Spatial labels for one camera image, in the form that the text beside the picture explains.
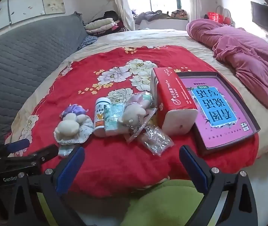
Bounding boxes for person's green clothing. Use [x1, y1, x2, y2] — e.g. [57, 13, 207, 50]
[120, 179, 210, 226]

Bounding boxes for red tissue box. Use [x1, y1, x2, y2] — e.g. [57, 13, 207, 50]
[150, 67, 199, 136]

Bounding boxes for red floral blanket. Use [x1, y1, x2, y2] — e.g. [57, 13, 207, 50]
[5, 46, 259, 198]

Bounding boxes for stack of folded clothes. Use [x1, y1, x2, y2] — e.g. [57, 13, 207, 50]
[84, 11, 126, 37]

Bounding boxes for white vitamin bottle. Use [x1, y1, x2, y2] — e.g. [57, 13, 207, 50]
[93, 97, 112, 137]

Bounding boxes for pink and blue book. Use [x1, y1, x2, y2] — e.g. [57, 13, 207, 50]
[180, 76, 254, 149]

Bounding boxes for beige bed sheet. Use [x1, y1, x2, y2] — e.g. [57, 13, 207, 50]
[5, 28, 268, 160]

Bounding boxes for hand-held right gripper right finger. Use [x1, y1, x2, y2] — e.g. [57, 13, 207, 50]
[179, 145, 259, 226]

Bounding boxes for grey quilted headboard cover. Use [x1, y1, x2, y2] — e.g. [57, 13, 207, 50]
[0, 13, 88, 151]

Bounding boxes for white curtain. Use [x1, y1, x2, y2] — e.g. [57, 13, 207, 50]
[112, 0, 135, 31]
[187, 0, 203, 21]

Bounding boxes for green sponge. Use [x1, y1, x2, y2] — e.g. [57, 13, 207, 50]
[141, 93, 153, 106]

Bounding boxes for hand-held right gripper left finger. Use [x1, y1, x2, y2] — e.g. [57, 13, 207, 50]
[8, 146, 86, 226]

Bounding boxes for pink masks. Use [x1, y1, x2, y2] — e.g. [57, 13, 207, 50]
[137, 126, 174, 157]

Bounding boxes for green tissue packet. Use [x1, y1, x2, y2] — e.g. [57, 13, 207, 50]
[104, 103, 125, 136]

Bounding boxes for brown patterned clothes pile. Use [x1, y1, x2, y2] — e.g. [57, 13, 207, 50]
[172, 9, 188, 19]

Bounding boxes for grey clothes pile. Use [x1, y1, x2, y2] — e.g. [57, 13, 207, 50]
[134, 11, 172, 25]

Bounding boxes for pink duvet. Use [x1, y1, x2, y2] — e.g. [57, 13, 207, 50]
[186, 19, 268, 115]

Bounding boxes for blue patterned cloth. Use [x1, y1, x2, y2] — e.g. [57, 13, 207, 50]
[77, 35, 99, 51]

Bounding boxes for plush doll with purple hat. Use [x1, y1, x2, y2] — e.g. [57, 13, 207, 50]
[55, 104, 94, 144]

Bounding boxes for clear packet with white contents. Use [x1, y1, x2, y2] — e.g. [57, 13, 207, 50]
[58, 145, 78, 158]

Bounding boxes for black wall television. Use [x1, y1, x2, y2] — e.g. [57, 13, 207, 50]
[251, 1, 268, 34]

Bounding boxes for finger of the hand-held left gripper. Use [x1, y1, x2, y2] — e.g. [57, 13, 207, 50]
[0, 144, 59, 170]
[0, 138, 30, 157]

